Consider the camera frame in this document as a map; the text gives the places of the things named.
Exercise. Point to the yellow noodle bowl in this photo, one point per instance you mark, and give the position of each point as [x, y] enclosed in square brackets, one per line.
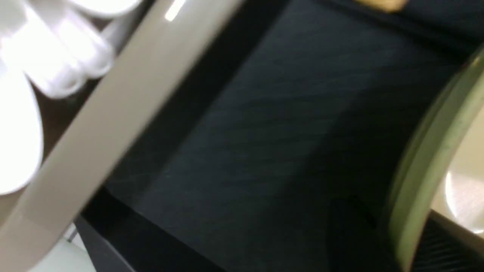
[427, 156]

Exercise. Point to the black plastic serving tray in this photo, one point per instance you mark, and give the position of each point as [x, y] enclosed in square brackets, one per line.
[278, 151]

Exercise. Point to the olive-brown spoon bin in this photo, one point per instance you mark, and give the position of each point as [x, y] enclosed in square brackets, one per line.
[86, 134]

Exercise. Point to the pile of white spoons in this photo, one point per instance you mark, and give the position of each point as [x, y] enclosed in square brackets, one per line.
[51, 48]

